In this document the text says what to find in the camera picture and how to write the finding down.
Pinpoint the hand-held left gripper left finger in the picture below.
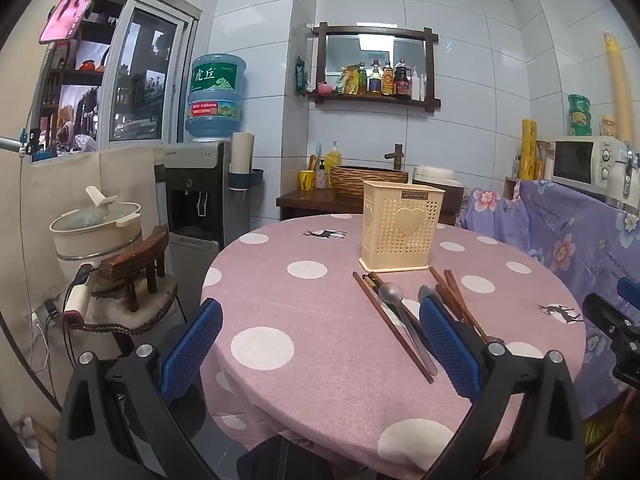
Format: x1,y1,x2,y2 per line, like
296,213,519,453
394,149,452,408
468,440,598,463
55,297,236,480

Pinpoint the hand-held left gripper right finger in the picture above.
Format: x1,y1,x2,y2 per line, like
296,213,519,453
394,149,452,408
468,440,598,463
419,296,586,480

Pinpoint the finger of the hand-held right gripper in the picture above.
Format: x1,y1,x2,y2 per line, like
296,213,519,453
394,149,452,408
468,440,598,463
616,276,640,307
582,292,640,391

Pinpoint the metal spoon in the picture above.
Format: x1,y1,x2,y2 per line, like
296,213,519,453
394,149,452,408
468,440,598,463
377,281,440,377
418,284,446,311

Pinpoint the cream perforated utensil holder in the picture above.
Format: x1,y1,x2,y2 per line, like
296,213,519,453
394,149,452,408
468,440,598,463
358,180,445,273

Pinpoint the round cushioned stool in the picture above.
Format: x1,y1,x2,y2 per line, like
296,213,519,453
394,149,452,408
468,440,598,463
65,275,181,356

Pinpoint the purple floral cloth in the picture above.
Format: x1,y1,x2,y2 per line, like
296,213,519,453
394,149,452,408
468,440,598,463
457,179,640,421

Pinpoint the small dark wooden stool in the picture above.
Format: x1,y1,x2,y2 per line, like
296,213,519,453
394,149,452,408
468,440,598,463
97,225,171,313

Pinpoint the white red hair tool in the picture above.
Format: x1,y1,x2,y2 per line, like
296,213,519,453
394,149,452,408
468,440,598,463
62,262,96,328

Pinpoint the white microwave oven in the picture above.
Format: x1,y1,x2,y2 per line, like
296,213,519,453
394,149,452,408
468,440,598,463
550,135,640,206

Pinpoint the cream pot with lid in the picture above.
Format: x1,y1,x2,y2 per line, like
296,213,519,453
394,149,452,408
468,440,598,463
49,186,143,281

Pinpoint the grey black water dispenser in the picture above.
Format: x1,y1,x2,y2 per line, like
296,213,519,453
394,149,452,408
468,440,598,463
164,140,253,306

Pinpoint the yellow wrap roll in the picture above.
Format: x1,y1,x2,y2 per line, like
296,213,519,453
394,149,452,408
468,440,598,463
519,119,540,181

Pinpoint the white brown rice cooker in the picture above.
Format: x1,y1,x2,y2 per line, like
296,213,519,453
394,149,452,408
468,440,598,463
411,165,466,213

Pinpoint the beige cloth cover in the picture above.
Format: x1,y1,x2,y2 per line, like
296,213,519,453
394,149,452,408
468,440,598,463
20,146,168,311

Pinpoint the blue paper roll holder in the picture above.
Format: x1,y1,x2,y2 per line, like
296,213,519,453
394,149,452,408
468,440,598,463
227,167,264,192

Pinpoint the stack of green tubs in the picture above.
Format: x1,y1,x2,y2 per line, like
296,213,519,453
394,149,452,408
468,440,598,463
566,93,593,137

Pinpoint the dark wooden sink table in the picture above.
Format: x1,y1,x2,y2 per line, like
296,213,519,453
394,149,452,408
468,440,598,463
276,189,458,226

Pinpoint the woven wicker basket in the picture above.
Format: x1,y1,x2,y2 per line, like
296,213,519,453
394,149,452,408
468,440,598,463
329,165,410,200

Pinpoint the paper towel roll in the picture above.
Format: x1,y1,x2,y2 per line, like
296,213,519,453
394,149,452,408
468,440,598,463
230,132,256,176

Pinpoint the yellow soap pump bottle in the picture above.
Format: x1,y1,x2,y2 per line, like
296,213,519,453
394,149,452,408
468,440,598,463
325,141,343,188

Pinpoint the blue water cooler bottle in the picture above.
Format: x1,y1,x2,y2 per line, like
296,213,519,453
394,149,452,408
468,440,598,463
184,53,248,142

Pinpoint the dark soy sauce bottle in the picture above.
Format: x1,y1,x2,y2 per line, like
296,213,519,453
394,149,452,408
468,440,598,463
392,58,412,98

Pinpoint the aluminium sliding window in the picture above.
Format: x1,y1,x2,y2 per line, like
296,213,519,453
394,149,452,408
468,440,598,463
30,0,201,161

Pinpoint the pink smartphone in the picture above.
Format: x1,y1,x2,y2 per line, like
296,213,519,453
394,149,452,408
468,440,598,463
39,0,108,45

